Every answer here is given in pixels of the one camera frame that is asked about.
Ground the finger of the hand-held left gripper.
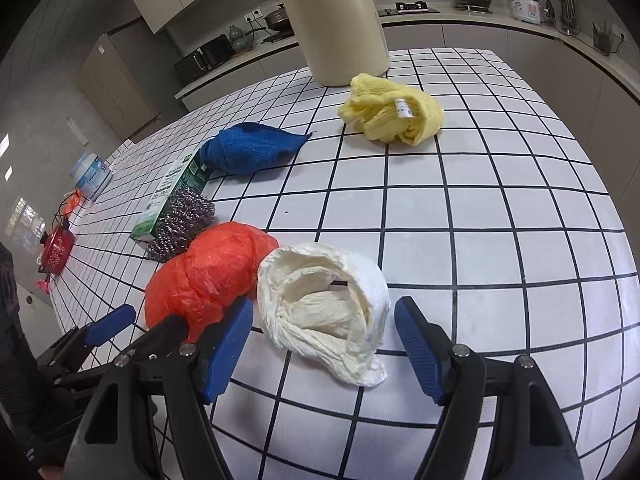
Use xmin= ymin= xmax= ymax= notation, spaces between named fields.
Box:
xmin=50 ymin=314 xmax=189 ymax=392
xmin=36 ymin=304 xmax=137 ymax=372

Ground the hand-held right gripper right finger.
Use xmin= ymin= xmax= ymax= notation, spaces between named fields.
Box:
xmin=394 ymin=296 xmax=583 ymax=480

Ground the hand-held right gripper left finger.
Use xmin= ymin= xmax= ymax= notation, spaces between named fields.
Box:
xmin=62 ymin=296 xmax=255 ymax=480

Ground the orange plastic bag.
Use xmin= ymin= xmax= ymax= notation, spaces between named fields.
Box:
xmin=144 ymin=221 xmax=280 ymax=337

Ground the white plastic bag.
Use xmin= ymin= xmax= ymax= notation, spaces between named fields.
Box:
xmin=256 ymin=242 xmax=392 ymax=387

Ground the steel wool scourer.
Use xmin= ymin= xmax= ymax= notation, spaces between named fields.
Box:
xmin=145 ymin=189 xmax=217 ymax=263

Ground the green cardboard box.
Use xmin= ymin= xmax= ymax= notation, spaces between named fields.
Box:
xmin=130 ymin=149 xmax=220 ymax=246

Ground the blue cloth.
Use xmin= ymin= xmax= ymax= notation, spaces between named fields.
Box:
xmin=199 ymin=122 xmax=316 ymax=177

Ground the yellow cloth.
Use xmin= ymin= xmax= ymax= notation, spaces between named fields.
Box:
xmin=338 ymin=73 xmax=446 ymax=147

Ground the white checked table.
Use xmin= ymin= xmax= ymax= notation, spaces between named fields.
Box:
xmin=50 ymin=47 xmax=640 ymax=480

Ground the plastic jar blue lid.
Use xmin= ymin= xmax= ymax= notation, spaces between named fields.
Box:
xmin=69 ymin=150 xmax=113 ymax=202

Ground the beige refrigerator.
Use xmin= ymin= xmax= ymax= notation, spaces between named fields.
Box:
xmin=75 ymin=34 xmax=163 ymax=143

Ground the black microwave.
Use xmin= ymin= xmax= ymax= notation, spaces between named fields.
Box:
xmin=174 ymin=34 xmax=235 ymax=86

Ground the green vase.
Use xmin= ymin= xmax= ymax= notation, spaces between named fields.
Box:
xmin=229 ymin=25 xmax=251 ymax=53

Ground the wok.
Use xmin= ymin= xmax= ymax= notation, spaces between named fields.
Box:
xmin=262 ymin=4 xmax=296 ymax=33

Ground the cream thermos jug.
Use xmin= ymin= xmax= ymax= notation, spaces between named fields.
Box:
xmin=274 ymin=0 xmax=391 ymax=87

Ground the gas stove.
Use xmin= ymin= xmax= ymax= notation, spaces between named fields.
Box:
xmin=377 ymin=1 xmax=441 ymax=15

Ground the dark chopstick holder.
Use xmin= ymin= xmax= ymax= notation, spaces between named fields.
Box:
xmin=592 ymin=21 xmax=621 ymax=57

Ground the white rice cooker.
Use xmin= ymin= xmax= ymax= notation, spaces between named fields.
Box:
xmin=505 ymin=0 xmax=543 ymax=25

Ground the metal utensil holder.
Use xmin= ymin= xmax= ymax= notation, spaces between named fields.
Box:
xmin=557 ymin=0 xmax=581 ymax=36

